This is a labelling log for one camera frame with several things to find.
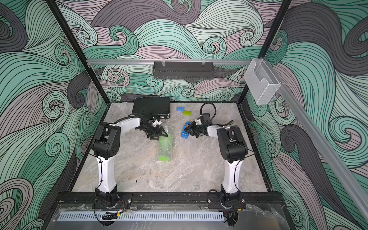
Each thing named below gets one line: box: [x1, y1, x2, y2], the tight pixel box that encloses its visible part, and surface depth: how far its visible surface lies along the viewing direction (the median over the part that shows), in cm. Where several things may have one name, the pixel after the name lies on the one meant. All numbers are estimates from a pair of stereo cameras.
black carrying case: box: [131, 96, 171, 119], surface depth 118 cm
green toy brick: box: [182, 110, 192, 116], surface depth 113 cm
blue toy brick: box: [176, 106, 185, 112], surface depth 118 cm
